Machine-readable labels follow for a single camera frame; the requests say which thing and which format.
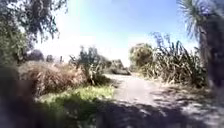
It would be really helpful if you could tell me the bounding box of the grey asphalt path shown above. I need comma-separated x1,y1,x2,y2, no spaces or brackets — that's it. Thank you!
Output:
94,73,224,128

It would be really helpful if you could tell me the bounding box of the green flax bush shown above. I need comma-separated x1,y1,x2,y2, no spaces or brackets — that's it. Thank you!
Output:
69,45,113,87

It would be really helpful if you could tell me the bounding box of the dry brown shrub mound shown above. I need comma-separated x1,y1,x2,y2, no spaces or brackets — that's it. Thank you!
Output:
18,60,88,98

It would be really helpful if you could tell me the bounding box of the large flax bush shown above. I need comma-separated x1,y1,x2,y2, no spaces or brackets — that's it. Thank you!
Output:
129,32,208,88

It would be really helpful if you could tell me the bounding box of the overhanging leafy tree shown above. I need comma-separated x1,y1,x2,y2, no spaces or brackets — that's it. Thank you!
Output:
0,0,69,68

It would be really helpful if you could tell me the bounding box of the green grass patch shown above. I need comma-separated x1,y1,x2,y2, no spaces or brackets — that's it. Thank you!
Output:
34,84,116,128

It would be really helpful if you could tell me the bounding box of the cabbage tree with thick trunk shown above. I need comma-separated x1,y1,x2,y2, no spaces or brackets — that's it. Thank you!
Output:
178,0,224,98

